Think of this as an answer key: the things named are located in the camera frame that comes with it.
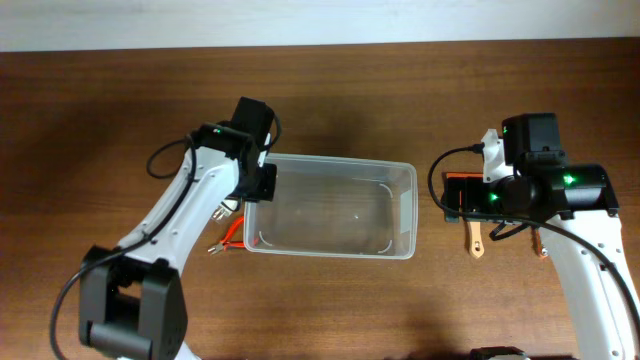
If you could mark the orange scraper with wooden handle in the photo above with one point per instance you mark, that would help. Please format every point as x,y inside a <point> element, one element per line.
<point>474,243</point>

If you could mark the red-handled pliers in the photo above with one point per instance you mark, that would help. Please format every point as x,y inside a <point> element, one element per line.
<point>227,242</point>

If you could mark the clear plastic container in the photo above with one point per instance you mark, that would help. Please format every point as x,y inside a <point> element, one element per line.
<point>336,207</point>

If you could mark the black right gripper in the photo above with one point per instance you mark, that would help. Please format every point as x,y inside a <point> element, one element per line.
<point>470,194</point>

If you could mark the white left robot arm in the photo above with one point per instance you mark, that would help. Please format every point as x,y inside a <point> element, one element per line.
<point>131,303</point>

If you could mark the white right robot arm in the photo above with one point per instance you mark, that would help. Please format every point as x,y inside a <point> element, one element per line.
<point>528,183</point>

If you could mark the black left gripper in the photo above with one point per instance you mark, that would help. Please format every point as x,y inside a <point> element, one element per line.
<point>268,189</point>

